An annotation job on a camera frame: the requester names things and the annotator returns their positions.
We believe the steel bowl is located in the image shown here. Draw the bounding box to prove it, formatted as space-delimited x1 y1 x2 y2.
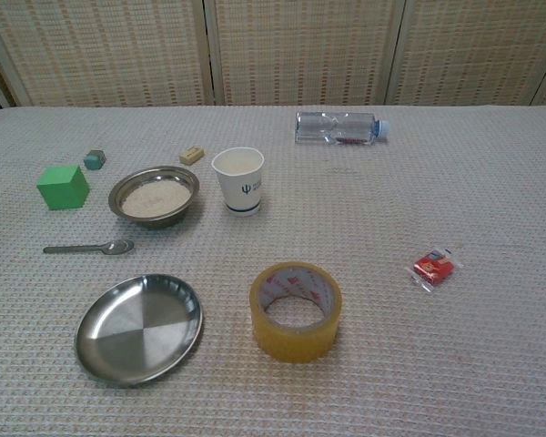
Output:
107 166 201 230

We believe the white paper cup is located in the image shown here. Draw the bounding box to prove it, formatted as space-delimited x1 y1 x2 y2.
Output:
210 147 266 218

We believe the small beige block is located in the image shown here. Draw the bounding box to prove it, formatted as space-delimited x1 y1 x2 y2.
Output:
178 145 206 164

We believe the clear plastic water bottle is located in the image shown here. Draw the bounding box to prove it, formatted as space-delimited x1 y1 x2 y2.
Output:
294 111 390 147

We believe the red snack packet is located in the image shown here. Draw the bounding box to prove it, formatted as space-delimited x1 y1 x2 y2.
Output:
404 246 464 293

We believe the woven beige tablecloth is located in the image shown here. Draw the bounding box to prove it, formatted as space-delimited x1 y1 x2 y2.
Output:
0 105 546 437

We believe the metal spoon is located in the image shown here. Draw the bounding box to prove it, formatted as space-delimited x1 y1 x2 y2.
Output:
43 239 136 256

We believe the small teal cube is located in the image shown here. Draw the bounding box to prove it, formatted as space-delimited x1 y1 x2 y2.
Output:
83 148 107 171

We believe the round steel plate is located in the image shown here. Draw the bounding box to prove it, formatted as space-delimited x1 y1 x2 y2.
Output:
74 273 205 389

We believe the large green cube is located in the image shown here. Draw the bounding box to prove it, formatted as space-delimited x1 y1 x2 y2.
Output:
35 164 91 211

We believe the clear packing tape roll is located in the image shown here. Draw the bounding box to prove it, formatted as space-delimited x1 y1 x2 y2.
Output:
248 260 343 364

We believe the bamboo folding screen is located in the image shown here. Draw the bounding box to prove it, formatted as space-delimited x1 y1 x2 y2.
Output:
0 0 546 108

